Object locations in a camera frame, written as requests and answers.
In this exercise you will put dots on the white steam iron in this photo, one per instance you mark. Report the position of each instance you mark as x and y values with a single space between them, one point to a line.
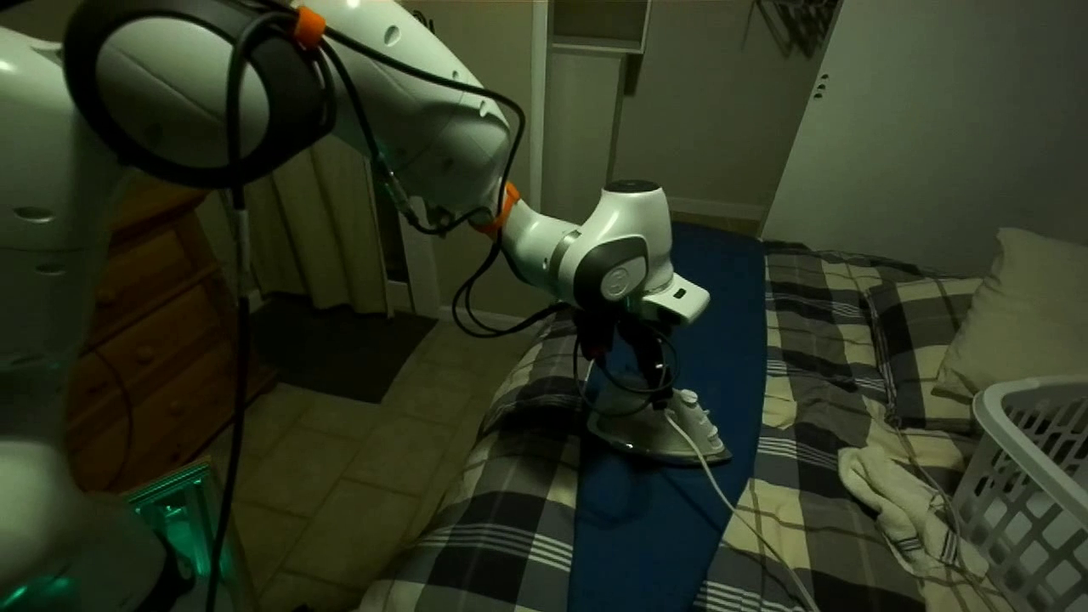
680 436

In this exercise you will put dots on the black white plaid blanket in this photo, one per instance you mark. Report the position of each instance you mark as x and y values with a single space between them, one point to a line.
817 341

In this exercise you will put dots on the dark hanging wall decoration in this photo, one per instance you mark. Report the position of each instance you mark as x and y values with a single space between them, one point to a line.
800 21

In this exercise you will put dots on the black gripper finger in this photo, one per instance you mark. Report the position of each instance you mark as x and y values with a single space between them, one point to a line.
658 376
596 358

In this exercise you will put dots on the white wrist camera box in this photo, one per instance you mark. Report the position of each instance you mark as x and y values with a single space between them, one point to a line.
680 301

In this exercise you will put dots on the white plastic laundry basket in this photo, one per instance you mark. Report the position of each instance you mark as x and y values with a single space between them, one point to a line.
1037 487

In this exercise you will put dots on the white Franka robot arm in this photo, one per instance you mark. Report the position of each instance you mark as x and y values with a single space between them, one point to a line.
419 112

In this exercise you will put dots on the white wardrobe door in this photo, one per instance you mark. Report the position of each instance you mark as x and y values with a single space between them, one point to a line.
938 122

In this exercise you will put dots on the teal translucent plastic container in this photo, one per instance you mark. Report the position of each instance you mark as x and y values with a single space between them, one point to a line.
189 520

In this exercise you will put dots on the cream crumpled towel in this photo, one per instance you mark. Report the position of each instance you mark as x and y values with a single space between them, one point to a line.
894 487

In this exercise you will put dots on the dark floor rug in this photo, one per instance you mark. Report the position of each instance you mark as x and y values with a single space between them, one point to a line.
328 343

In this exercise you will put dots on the beige pillow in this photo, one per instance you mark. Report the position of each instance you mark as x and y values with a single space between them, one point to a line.
1021 318

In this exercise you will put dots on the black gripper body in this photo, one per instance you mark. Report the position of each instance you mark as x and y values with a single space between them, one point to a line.
615 325

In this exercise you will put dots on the blue ironing board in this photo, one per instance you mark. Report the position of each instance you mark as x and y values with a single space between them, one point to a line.
724 341

